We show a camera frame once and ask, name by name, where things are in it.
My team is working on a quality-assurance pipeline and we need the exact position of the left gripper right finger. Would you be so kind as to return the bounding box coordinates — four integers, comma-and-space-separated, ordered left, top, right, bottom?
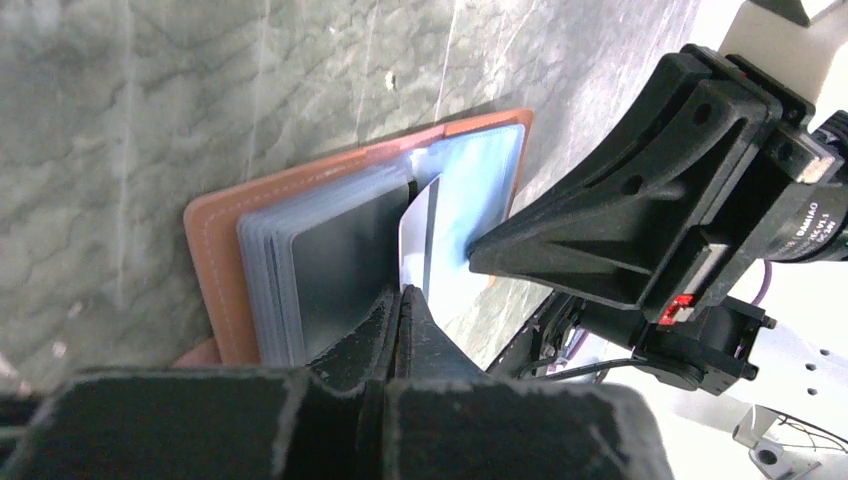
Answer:
396, 285, 488, 381

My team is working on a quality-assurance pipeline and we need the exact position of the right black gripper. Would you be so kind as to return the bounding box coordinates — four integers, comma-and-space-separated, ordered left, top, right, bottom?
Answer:
466, 46, 848, 326

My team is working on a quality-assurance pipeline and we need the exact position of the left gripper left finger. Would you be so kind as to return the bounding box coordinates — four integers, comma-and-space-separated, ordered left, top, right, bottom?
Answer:
307, 287, 401, 397

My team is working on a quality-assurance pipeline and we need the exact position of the white magnetic stripe card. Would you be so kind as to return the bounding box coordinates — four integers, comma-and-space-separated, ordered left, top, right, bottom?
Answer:
398, 175, 441, 296

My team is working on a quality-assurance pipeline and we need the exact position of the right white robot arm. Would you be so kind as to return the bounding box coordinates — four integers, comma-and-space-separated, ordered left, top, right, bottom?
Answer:
470, 45, 847, 413

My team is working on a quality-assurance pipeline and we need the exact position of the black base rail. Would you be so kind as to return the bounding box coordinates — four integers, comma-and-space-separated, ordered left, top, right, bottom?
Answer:
486, 291, 585, 380

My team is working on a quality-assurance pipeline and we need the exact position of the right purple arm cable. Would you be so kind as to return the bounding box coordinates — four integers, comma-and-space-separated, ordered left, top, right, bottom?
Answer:
748, 259, 775, 307

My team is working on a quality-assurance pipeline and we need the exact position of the aluminium extrusion frame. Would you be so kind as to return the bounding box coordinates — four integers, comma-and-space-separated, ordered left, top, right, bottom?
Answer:
731, 405, 847, 480

